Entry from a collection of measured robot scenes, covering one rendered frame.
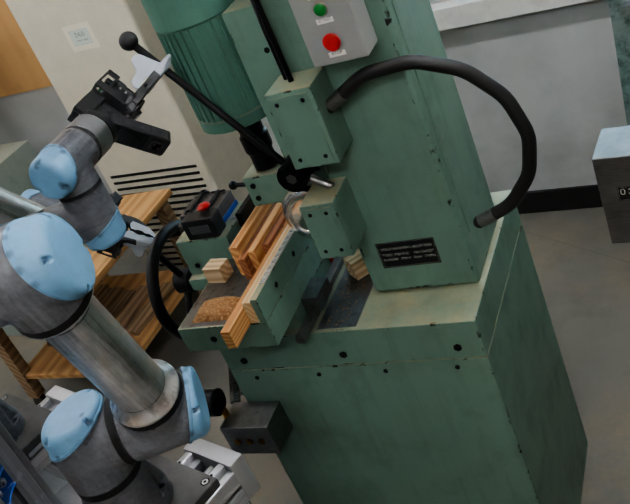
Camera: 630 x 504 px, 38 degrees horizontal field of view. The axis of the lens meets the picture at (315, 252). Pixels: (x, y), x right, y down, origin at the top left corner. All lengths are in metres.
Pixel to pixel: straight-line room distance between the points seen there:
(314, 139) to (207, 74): 0.27
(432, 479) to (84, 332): 1.03
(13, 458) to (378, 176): 0.81
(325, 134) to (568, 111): 1.74
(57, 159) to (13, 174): 2.61
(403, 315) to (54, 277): 0.83
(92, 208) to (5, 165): 2.56
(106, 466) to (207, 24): 0.79
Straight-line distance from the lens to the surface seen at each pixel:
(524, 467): 1.96
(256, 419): 1.99
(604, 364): 2.74
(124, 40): 1.69
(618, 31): 2.32
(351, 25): 1.48
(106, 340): 1.28
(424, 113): 1.61
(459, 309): 1.73
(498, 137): 3.32
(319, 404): 1.97
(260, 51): 1.68
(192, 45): 1.72
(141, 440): 1.47
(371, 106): 1.61
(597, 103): 3.18
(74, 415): 1.50
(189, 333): 1.84
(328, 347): 1.84
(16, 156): 4.11
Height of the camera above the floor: 1.82
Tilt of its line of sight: 30 degrees down
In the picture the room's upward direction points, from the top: 24 degrees counter-clockwise
